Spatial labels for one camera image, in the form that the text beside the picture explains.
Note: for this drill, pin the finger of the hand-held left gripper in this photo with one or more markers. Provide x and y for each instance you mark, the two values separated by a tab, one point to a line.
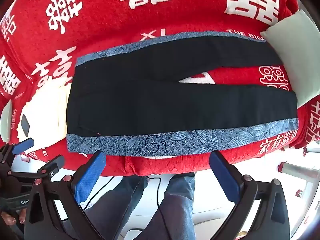
23	146
53	164

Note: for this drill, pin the pale green pillow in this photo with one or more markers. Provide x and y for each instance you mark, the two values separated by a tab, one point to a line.
5	122
292	55

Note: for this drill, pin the cream cloth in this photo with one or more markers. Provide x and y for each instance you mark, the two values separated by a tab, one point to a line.
50	105

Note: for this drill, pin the person's left hand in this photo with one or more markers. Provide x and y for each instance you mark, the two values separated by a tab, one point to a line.
22	218

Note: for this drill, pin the person's left leg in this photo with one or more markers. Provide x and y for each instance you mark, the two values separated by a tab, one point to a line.
117	205

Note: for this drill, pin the red printed blanket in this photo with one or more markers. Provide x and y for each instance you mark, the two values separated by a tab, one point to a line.
100	17

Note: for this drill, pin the silver metal frame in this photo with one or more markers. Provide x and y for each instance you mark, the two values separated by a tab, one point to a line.
297	170

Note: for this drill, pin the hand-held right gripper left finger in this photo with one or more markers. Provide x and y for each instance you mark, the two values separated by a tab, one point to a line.
87	180

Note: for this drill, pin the black pants with blue stripe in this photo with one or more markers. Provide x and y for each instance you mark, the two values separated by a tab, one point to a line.
150	105

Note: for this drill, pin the black phone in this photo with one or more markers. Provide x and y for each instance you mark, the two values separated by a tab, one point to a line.
25	126

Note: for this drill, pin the person's right leg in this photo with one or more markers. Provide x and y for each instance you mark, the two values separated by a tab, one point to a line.
175	205

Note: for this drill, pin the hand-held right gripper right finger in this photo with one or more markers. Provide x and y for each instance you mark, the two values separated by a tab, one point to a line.
225	177

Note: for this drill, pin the person's leg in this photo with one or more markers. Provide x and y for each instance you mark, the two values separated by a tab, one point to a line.
117	205
175	205

